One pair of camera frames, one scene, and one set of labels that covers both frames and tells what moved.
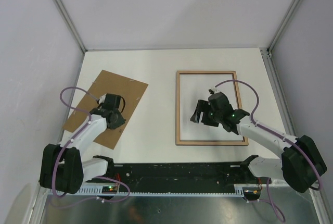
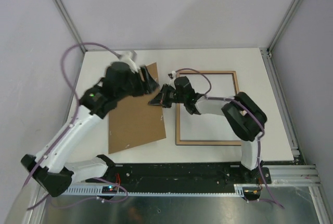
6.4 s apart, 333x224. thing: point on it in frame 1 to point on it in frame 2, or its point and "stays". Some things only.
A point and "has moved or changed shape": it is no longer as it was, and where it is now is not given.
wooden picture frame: (178, 141) stays
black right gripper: (203, 106) to (162, 98)
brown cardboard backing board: (106, 83) has moved or changed shape
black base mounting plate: (185, 175) stays
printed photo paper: (194, 87) stays
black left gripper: (120, 122) to (146, 86)
